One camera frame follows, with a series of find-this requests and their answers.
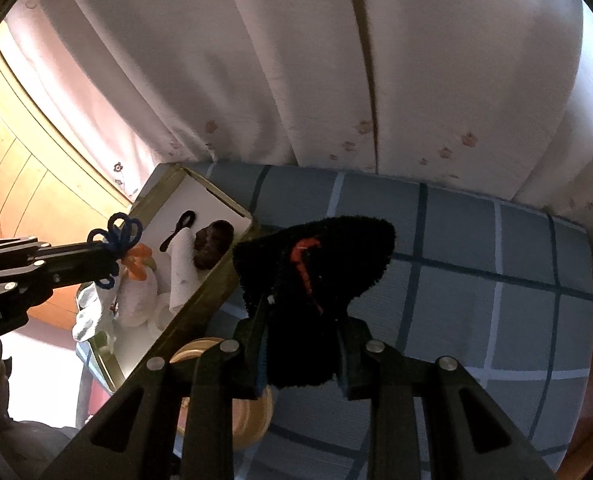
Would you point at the white glove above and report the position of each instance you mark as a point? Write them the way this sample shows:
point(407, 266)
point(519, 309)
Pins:
point(136, 300)

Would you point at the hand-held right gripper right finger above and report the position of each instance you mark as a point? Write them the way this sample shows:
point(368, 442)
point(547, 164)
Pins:
point(359, 365)

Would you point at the black fuzzy sock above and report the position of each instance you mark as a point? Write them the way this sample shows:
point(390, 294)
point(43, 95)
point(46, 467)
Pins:
point(316, 270)

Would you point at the blue orange pipe cleaner flower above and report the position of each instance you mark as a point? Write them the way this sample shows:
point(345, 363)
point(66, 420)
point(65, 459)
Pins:
point(119, 232)

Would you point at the white floral curtain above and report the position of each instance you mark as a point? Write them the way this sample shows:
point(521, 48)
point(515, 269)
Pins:
point(301, 60)

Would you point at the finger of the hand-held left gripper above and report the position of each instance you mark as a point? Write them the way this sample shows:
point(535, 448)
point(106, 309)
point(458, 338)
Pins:
point(71, 275)
point(66, 254)

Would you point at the gold tin tray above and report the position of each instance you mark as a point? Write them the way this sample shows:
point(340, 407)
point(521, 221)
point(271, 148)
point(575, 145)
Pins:
point(201, 305)

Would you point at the wooden cabinet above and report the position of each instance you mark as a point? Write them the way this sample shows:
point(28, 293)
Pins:
point(26, 180)

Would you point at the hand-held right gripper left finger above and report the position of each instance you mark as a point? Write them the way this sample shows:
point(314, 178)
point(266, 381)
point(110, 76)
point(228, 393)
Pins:
point(249, 370)

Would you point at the dark brown scrunchie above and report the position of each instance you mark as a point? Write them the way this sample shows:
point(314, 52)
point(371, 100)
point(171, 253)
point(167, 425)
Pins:
point(214, 245)

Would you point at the blue plaid table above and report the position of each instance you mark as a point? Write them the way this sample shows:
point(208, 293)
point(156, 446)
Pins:
point(451, 270)

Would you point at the white paper liner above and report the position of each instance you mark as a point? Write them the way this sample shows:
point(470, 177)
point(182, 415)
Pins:
point(206, 205)

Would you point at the white towel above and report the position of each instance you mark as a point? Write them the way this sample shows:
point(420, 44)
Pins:
point(182, 270)

